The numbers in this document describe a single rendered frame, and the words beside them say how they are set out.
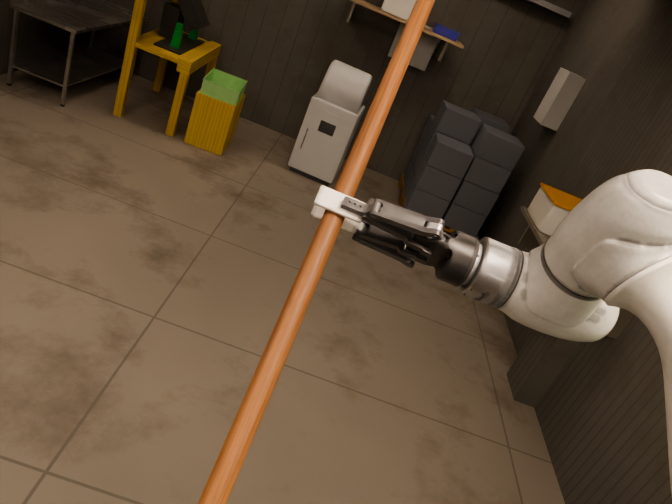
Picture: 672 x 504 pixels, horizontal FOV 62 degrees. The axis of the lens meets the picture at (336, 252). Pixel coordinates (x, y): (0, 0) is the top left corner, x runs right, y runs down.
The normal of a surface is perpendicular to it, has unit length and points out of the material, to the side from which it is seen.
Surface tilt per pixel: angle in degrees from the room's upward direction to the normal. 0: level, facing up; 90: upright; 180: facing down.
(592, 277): 114
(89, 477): 0
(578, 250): 109
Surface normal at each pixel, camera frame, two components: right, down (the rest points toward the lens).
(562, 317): -0.21, 0.70
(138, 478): 0.36, -0.82
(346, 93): -0.04, 0.12
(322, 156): -0.17, 0.41
